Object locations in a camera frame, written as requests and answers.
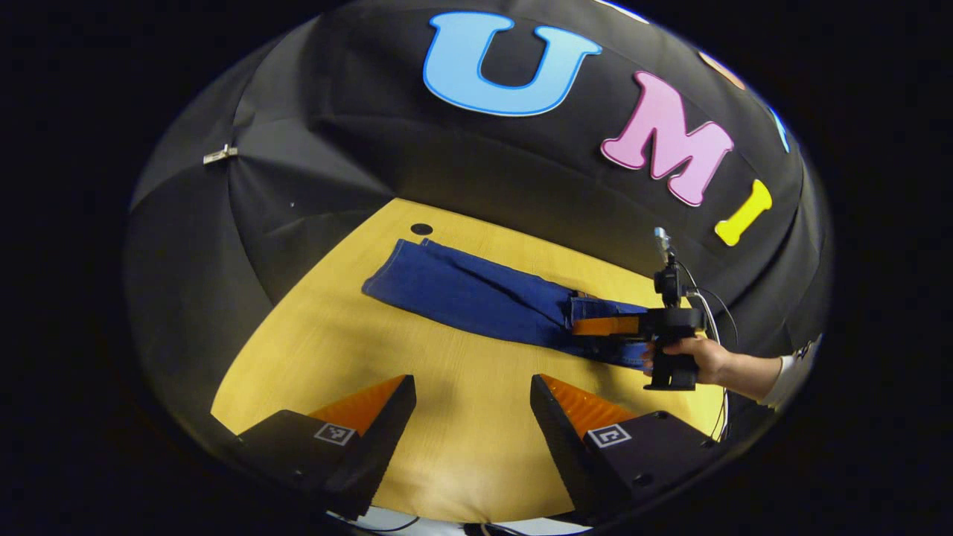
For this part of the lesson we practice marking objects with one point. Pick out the white clip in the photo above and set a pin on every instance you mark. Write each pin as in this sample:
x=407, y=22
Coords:
x=220, y=154

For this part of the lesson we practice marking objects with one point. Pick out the black round table grommet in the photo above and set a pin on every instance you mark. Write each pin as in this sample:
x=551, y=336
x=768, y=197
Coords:
x=421, y=228

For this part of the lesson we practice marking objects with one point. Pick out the blue jeans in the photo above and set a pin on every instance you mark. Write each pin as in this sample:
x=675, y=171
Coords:
x=461, y=294

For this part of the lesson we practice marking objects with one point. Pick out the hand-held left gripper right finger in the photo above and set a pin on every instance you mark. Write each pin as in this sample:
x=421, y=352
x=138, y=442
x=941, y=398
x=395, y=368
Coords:
x=569, y=454

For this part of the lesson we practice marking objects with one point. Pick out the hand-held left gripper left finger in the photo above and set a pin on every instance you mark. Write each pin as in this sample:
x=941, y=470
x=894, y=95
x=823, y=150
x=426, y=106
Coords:
x=372, y=454

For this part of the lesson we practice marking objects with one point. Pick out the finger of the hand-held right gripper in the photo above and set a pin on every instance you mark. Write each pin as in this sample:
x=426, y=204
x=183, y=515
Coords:
x=607, y=326

